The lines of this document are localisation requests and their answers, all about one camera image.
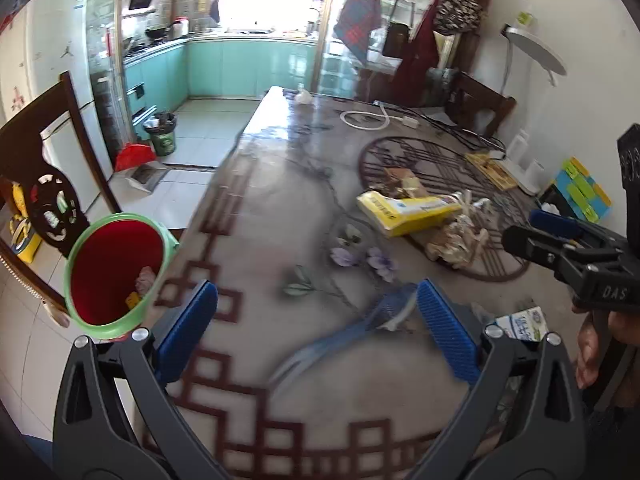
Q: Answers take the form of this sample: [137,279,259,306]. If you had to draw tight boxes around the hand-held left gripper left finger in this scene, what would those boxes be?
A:
[52,279,236,480]

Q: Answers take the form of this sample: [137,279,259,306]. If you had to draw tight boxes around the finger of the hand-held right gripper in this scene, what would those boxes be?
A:
[501,225,583,281]
[529,209,598,241]

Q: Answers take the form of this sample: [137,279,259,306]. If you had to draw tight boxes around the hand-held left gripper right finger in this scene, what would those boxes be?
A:
[405,279,586,480]

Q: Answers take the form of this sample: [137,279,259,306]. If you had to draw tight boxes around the brown paper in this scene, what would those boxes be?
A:
[426,190,493,268]

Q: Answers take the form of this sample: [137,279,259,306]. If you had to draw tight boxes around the white milk carton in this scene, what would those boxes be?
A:
[494,307,548,343]

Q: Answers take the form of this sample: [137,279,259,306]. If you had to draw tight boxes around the red bucket with green rim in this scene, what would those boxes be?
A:
[64,212,181,341]

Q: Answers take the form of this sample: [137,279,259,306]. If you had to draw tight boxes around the yellow tissue packet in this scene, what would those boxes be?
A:
[356,190,463,238]

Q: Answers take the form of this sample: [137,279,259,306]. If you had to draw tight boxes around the small brown box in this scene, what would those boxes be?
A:
[382,166,428,198]

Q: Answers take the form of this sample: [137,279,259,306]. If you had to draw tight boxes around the green trash bin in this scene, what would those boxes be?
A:
[143,112,179,157]

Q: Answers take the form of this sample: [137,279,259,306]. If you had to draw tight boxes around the person's right hand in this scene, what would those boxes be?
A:
[575,307,640,406]

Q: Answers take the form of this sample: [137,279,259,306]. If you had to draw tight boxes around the colourful block toy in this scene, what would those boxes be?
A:
[542,156,613,223]

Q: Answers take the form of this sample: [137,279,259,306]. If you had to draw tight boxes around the white cup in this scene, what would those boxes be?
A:
[522,160,546,193]

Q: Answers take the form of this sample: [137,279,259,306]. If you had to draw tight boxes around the yellow picture book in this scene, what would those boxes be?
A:
[465,151,521,192]

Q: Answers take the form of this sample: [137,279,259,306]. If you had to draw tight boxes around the white bottle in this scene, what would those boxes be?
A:
[507,129,531,161]

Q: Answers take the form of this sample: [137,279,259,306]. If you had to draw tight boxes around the plain wooden chair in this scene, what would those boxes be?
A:
[447,72,517,141]

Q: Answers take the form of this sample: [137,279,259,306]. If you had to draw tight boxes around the grey dustpan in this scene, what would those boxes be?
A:
[125,162,171,195]

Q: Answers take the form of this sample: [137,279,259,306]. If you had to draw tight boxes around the white desk lamp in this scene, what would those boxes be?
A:
[492,24,568,196]

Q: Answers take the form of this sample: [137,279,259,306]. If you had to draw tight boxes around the red broom and dustpan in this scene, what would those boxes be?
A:
[105,30,157,173]

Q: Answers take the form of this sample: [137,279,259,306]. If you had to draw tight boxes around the yellow toy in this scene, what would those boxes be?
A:
[7,182,43,263]

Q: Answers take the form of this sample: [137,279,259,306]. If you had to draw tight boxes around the dark red apron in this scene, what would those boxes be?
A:
[392,10,443,91]

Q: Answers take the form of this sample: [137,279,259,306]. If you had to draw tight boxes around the patterned bag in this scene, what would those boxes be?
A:
[432,0,483,37]

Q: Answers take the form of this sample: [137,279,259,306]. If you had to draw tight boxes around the black bag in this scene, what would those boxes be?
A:
[382,0,411,58]

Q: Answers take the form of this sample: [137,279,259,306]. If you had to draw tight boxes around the glass sliding door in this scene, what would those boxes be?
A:
[312,0,451,101]

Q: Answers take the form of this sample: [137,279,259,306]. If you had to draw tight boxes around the carved wooden chair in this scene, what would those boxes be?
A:
[0,71,123,311]

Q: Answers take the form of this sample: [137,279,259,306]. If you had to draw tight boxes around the teal kitchen base cabinets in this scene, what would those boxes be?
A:
[122,37,321,126]

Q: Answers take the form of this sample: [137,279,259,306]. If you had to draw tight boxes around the plaid towel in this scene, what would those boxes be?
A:
[332,0,383,63]

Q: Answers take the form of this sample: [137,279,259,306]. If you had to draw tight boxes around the white refrigerator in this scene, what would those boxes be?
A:
[0,0,116,211]

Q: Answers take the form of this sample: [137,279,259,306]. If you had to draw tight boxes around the black cable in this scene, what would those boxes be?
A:
[415,105,501,151]

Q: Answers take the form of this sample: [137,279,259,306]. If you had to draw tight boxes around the white cable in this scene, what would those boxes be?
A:
[340,102,406,132]

